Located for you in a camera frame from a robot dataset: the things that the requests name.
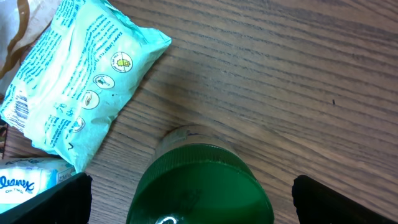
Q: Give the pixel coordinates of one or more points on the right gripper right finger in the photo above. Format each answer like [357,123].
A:
[316,203]

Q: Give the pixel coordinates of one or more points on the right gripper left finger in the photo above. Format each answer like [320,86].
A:
[66,203]

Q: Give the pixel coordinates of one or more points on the teal Kleenex tissue pack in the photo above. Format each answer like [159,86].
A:
[22,179]

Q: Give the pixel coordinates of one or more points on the teal wet wipes pack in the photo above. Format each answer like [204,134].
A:
[77,78]

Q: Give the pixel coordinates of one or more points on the green lidded white jar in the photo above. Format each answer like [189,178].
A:
[197,177]

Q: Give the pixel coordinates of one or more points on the brown snack bag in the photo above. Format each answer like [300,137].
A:
[22,22]

